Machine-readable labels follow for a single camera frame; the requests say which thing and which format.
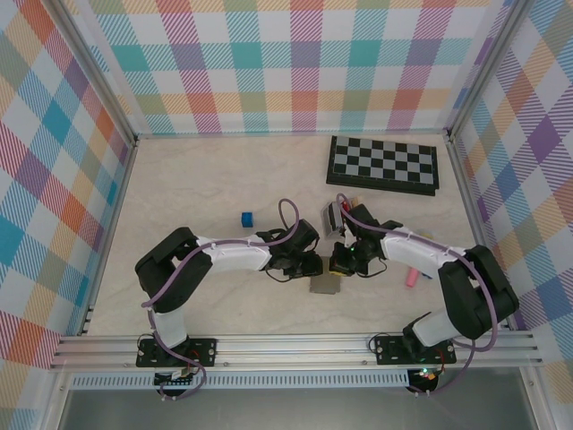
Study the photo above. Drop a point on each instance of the grey leather card holder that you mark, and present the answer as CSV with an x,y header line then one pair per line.
x,y
324,284

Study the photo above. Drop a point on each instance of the clear plastic card box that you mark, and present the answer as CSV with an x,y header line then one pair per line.
x,y
329,219

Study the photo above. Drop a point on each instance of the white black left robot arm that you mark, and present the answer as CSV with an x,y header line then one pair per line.
x,y
233,253

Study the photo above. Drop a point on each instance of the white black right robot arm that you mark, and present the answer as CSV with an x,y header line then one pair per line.
x,y
421,248

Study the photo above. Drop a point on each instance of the red credit card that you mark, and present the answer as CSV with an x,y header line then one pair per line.
x,y
344,206

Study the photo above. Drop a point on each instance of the orange credit card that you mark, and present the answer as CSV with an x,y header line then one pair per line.
x,y
357,198

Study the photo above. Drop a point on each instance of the pink tube with coloured cap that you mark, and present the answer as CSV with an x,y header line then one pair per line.
x,y
413,277

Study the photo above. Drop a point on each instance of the black grey chessboard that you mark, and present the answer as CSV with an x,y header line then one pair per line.
x,y
382,163

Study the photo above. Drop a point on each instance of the small controller circuit board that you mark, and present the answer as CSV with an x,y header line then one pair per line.
x,y
427,375
177,380

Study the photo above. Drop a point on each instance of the aluminium mounting rail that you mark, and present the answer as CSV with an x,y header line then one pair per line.
x,y
291,351

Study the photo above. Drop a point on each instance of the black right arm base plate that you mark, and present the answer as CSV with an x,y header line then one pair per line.
x,y
387,349

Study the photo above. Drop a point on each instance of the aluminium back rail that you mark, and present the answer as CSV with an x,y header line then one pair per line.
x,y
291,134

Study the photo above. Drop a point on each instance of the aluminium side rail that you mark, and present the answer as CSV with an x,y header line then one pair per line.
x,y
470,201
107,242

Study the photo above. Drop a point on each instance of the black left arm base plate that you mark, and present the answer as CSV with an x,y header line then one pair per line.
x,y
206,351

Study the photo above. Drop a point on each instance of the aluminium frame post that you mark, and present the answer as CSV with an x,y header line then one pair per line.
x,y
89,76
488,67

